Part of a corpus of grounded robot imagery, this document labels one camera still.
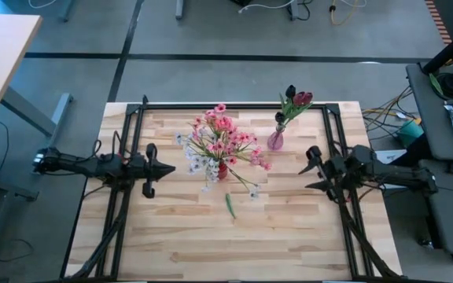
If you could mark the pink ribbed glass vase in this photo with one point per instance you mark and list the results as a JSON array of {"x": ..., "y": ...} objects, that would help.
[{"x": 275, "y": 140}]

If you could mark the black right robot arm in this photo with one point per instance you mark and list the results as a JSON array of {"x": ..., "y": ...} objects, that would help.
[{"x": 399, "y": 175}]

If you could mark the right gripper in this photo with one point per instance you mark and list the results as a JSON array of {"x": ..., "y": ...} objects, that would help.
[{"x": 334, "y": 171}]

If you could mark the pink artificial flower bunch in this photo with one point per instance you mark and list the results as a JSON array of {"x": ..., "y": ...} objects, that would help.
[
  {"x": 256, "y": 159},
  {"x": 220, "y": 108}
]

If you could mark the grey table leg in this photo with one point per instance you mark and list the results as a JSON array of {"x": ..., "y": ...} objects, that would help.
[
  {"x": 179, "y": 9},
  {"x": 293, "y": 9},
  {"x": 68, "y": 9}
]

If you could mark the loose green leaf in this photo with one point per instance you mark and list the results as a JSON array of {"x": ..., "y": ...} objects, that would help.
[{"x": 230, "y": 205}]

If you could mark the teal cup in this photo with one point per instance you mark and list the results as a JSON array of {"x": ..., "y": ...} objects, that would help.
[{"x": 409, "y": 133}]

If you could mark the red ribbed glass vase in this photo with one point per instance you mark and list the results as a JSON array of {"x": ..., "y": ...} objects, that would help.
[{"x": 222, "y": 173}]

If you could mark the black metal post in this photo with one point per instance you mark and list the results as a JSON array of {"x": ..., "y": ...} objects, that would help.
[{"x": 450, "y": 49}]

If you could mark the grey side desk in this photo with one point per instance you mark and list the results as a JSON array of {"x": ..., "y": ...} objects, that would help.
[{"x": 433, "y": 114}]

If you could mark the black aluminium table frame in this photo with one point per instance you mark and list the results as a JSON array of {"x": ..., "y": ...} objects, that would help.
[{"x": 250, "y": 106}]

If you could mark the orange striped mat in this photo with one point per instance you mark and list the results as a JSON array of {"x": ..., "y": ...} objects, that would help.
[{"x": 439, "y": 21}]

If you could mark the light wooden desk top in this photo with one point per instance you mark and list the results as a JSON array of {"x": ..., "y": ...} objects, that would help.
[{"x": 2, "y": 59}]

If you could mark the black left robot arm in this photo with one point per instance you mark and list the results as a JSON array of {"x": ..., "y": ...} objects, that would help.
[{"x": 77, "y": 165}]

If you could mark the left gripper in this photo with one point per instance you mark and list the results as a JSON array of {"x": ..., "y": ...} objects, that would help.
[{"x": 144, "y": 171}]

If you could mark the grey metal desk leg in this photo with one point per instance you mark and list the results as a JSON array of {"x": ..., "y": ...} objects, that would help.
[{"x": 63, "y": 110}]

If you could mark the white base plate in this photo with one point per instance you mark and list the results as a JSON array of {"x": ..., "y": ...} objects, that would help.
[{"x": 389, "y": 156}]

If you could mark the white artificial flower bunch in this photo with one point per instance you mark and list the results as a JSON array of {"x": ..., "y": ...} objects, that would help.
[
  {"x": 211, "y": 169},
  {"x": 179, "y": 137}
]

